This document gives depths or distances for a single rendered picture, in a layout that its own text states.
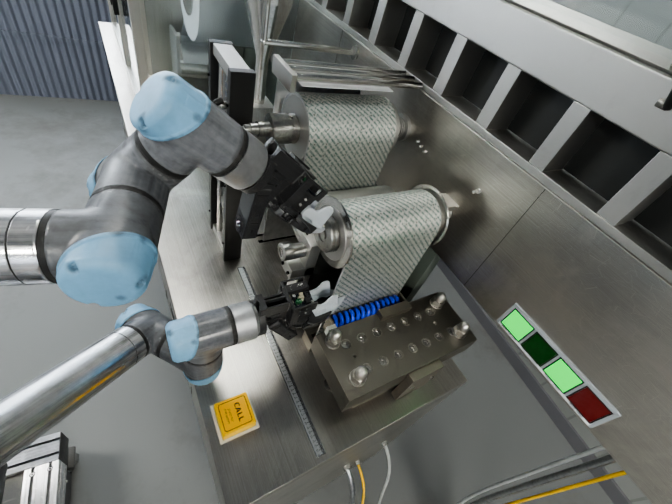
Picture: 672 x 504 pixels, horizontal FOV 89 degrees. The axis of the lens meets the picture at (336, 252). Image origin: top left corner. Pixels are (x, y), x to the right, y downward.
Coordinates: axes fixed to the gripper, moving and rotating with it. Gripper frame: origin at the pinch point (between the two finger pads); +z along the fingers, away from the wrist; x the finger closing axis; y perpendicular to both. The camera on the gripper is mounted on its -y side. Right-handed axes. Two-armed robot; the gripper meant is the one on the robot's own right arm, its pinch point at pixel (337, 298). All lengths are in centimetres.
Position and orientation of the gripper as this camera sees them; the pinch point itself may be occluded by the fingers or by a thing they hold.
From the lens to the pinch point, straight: 78.7
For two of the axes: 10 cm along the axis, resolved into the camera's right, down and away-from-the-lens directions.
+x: -4.6, -7.1, 5.3
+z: 8.5, -1.9, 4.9
